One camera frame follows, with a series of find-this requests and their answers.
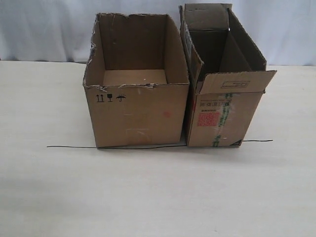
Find wide cardboard box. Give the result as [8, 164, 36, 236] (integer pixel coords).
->
[82, 13, 190, 148]

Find thin black line marker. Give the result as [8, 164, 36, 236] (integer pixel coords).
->
[46, 139, 274, 150]

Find tall narrow cardboard box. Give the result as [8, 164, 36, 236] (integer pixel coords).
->
[179, 3, 276, 147]

